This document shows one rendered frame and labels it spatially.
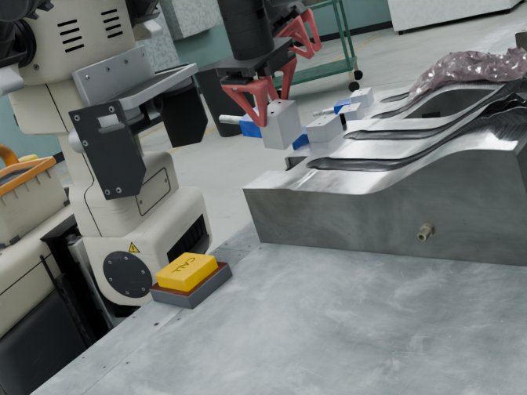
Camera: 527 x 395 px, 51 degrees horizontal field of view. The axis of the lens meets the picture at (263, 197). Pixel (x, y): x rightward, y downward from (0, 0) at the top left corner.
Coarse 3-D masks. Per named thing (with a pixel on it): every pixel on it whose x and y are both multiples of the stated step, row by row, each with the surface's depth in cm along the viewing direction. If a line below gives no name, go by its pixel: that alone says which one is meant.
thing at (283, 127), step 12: (276, 108) 77; (288, 108) 77; (228, 120) 84; (240, 120) 80; (252, 120) 79; (276, 120) 75; (288, 120) 77; (252, 132) 80; (264, 132) 78; (276, 132) 77; (288, 132) 78; (300, 132) 80; (264, 144) 80; (276, 144) 78; (288, 144) 78
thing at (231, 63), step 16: (240, 16) 69; (256, 16) 69; (240, 32) 70; (256, 32) 70; (240, 48) 71; (256, 48) 71; (272, 48) 73; (288, 48) 76; (224, 64) 73; (240, 64) 71; (256, 64) 70
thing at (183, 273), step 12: (180, 264) 73; (192, 264) 72; (204, 264) 72; (216, 264) 73; (156, 276) 73; (168, 276) 71; (180, 276) 70; (192, 276) 70; (204, 276) 72; (180, 288) 70
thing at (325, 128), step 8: (320, 120) 89; (328, 120) 87; (336, 120) 88; (304, 128) 92; (312, 128) 87; (320, 128) 86; (328, 128) 86; (336, 128) 88; (304, 136) 89; (312, 136) 88; (320, 136) 87; (328, 136) 86; (296, 144) 91
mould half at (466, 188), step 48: (336, 144) 83; (384, 144) 79; (432, 144) 70; (480, 144) 55; (288, 192) 73; (336, 192) 68; (384, 192) 63; (432, 192) 60; (480, 192) 56; (288, 240) 77; (336, 240) 72; (384, 240) 67; (432, 240) 62; (480, 240) 59
